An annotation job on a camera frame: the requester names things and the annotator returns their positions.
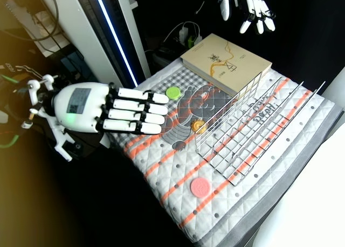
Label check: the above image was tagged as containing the black power strip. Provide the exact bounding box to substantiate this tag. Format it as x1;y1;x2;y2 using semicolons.
152;46;187;67

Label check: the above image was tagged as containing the white wire rack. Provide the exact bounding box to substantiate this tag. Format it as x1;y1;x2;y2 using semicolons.
193;71;326;187

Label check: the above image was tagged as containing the thick black cable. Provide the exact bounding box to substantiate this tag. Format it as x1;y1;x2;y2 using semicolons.
0;0;60;43

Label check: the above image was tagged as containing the yellow toy butter cookie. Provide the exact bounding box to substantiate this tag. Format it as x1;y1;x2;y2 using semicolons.
190;119;208;134

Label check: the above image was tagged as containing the white post with blue light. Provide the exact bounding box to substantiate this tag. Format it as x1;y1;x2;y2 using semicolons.
34;0;151;88

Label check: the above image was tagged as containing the white equipment shelf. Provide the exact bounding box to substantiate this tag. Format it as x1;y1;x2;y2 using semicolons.
0;0;71;58

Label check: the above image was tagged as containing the green toy sandwich cookie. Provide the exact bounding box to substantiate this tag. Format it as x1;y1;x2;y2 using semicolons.
165;86;182;101

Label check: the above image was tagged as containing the quilted bear print quilt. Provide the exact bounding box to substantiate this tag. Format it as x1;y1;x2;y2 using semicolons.
109;58;344;247

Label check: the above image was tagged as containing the green plug adapter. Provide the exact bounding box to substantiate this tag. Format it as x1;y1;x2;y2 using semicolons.
188;35;203;47

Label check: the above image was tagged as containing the pink toy sandwich cookie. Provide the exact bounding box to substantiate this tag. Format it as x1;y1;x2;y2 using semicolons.
190;177;212;198

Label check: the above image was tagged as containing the white power adapter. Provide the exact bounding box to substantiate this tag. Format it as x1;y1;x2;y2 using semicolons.
179;27;189;45

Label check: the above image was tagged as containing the beige paperback book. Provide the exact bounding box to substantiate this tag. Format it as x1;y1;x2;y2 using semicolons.
180;33;273;98

